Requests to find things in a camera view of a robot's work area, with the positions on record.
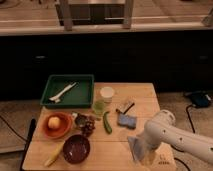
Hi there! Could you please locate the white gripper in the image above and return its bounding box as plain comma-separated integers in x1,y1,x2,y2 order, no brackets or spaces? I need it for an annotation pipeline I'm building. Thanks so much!
140,148,156,166

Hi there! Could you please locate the blue-grey towel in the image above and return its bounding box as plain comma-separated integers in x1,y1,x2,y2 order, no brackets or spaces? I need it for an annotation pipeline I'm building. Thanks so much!
127,137,144,161

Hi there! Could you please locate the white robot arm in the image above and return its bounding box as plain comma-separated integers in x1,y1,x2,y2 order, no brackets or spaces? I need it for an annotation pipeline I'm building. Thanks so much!
134,110,213,164

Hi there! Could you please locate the green plastic cup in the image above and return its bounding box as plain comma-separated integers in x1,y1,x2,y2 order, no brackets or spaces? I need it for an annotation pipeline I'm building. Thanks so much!
92,100,106,116

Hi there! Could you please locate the small metal cup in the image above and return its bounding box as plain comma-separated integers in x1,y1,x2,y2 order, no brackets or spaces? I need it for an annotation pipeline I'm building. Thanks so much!
72,113,87,128

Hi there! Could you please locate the blue sponge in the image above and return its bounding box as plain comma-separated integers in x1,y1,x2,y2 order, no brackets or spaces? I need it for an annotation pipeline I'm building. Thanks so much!
118,114,137,129

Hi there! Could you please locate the green cucumber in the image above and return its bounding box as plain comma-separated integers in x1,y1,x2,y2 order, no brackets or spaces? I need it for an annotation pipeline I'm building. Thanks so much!
103,111,112,134

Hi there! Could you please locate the brown scrub brush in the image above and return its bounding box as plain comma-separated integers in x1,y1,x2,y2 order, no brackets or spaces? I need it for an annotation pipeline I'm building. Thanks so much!
116,100,135,114

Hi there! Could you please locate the bunch of dark grapes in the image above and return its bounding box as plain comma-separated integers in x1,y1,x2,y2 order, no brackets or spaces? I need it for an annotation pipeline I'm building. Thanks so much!
82,120,95,137

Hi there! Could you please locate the dark red bowl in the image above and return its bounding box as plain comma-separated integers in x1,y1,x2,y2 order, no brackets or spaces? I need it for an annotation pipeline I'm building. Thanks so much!
63,134,90,164

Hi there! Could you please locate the black floor device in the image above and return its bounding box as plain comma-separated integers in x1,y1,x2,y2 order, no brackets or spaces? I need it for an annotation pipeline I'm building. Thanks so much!
184,91,211,108

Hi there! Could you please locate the green plastic tray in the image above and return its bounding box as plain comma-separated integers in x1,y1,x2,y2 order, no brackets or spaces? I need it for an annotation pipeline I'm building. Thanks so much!
40,74,94,109

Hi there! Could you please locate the yellow banana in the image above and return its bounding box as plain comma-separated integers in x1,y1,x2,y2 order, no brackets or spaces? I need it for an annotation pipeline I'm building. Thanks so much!
44,142,64,167

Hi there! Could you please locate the orange bowl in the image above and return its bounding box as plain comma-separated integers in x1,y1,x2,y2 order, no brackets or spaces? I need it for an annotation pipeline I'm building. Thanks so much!
42,112,73,139

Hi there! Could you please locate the yellow lemon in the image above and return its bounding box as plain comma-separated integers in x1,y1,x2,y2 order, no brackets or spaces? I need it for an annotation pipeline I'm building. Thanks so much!
48,117,61,130

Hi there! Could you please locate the white plastic utensil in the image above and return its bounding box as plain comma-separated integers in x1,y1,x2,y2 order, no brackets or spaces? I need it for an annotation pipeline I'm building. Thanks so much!
49,82,77,103

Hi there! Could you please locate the black cable right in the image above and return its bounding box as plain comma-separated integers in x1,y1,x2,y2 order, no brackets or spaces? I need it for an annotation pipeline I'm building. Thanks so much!
170,103,198,154

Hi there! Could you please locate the white stool frame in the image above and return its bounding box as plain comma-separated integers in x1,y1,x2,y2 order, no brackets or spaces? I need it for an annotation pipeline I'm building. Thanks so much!
55,0,134,31

